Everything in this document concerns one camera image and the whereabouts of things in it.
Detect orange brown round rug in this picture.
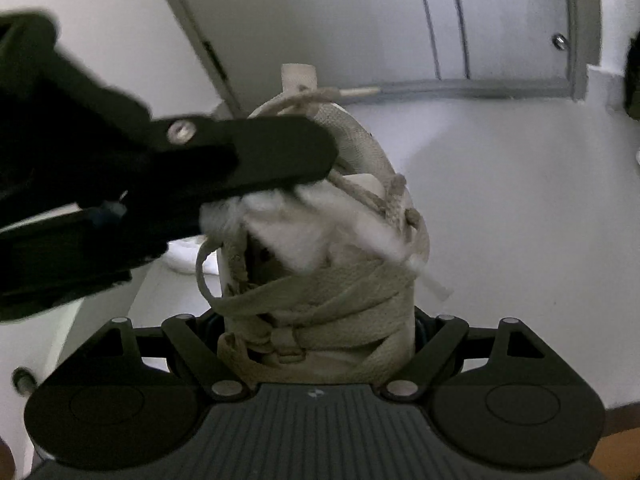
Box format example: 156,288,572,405
594,430,640,480

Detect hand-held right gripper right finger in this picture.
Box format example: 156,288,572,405
381,314,551,402

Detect white sneaker beige laces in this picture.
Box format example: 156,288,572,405
195,63,454,387

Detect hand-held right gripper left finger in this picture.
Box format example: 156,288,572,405
80,314,251,402

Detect black bag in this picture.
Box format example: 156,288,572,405
625,35,640,122

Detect black metal door stop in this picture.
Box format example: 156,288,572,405
12,366,37,394

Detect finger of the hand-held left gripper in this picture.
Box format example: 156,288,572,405
0,200,202,324
130,115,339,207

